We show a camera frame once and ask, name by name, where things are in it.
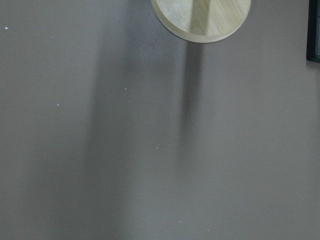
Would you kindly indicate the black tray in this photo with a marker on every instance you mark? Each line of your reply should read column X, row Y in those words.
column 313, row 32

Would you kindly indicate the wooden cup tree stand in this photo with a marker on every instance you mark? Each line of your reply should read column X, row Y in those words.
column 202, row 21

